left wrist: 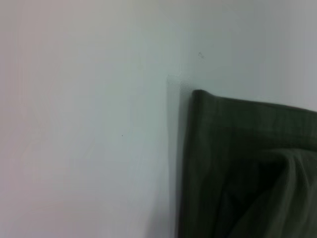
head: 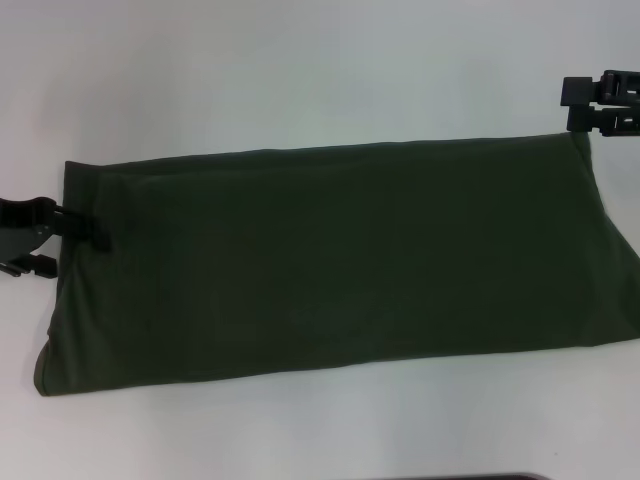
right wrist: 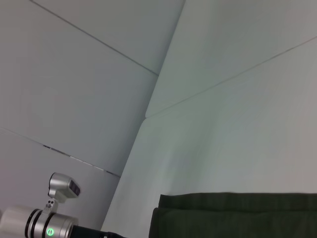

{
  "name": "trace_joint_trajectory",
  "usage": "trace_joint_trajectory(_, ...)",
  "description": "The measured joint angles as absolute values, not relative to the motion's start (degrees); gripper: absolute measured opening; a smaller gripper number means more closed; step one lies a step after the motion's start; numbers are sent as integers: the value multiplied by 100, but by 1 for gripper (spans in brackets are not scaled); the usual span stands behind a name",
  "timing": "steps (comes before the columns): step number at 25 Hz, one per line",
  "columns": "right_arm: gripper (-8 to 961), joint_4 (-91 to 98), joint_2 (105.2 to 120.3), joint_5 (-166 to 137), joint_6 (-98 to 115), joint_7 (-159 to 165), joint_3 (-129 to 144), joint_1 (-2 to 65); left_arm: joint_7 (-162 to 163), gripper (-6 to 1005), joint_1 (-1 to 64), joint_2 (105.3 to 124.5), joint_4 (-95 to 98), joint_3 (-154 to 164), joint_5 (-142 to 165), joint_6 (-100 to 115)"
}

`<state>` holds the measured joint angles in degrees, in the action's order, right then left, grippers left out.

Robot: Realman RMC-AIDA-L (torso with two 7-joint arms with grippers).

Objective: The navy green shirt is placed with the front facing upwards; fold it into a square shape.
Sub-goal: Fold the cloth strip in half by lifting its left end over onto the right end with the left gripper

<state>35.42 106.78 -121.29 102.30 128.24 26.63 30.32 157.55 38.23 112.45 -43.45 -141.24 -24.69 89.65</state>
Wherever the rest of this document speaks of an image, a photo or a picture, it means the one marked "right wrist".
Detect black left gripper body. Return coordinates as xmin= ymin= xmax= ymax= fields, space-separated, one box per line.
xmin=70 ymin=224 xmax=127 ymax=238

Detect dark green printed t-shirt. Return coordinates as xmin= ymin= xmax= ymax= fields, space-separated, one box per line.
xmin=148 ymin=192 xmax=317 ymax=238

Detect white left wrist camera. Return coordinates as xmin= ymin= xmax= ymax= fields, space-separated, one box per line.
xmin=44 ymin=172 xmax=82 ymax=214

